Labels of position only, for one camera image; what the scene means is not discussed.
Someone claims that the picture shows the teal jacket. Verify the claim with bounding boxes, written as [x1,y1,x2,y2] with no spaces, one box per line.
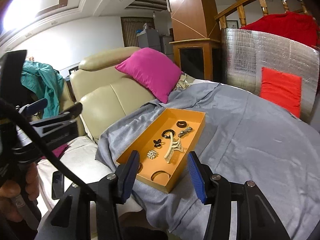
[20,60,65,119]

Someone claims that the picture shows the metal hair clip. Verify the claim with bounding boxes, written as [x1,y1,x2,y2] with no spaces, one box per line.
[178,127,193,138]

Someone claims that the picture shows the patterned beige cushion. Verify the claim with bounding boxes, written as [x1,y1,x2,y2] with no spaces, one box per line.
[172,72,198,93]

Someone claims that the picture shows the red blanket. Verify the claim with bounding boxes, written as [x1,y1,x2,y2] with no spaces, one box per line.
[240,11,319,48]

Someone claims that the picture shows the brown slatted door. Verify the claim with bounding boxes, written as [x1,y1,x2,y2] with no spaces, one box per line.
[121,17,155,48]

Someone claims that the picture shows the beige leather sofa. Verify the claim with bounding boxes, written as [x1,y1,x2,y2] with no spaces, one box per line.
[37,46,150,220]

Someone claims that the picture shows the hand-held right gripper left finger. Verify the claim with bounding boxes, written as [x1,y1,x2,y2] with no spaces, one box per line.
[35,150,140,240]

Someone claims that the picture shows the person's left hand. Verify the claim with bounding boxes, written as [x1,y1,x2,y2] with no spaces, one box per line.
[0,164,40,222]

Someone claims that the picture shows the magenta cloth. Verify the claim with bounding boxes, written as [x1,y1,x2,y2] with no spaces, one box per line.
[51,144,69,159]

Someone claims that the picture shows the black smartphone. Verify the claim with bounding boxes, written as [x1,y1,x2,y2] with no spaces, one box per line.
[51,171,65,200]

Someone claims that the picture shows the small grey refrigerator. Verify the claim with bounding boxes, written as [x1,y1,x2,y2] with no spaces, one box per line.
[159,35,174,55]

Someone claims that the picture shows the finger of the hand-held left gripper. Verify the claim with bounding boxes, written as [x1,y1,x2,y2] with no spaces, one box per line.
[29,102,83,142]
[17,98,48,117]

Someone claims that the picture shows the wooden stair railing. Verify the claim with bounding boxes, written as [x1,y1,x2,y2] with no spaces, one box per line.
[214,0,315,29]

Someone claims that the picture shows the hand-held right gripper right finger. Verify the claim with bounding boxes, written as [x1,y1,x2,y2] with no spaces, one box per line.
[186,151,292,240]

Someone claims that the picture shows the wooden display cabinet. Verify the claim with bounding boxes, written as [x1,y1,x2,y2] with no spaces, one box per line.
[169,38,222,82]

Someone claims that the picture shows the grey blanket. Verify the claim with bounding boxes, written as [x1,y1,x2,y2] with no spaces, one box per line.
[95,81,320,240]

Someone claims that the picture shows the orange cardboard box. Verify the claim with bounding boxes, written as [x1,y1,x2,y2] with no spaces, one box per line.
[115,108,206,194]

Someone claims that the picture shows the pink pillow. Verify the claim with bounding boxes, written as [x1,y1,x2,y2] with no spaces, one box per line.
[115,47,182,104]

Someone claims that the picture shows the beige claw hair clip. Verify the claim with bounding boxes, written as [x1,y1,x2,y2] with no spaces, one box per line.
[164,131,184,164]

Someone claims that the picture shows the red cloth patch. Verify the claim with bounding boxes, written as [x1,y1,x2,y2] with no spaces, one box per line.
[259,67,302,118]

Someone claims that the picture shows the wooden column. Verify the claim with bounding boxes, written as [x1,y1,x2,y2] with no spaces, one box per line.
[165,0,222,42]

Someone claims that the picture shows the silver insulation panel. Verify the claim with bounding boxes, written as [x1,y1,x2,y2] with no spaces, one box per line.
[220,28,320,124]

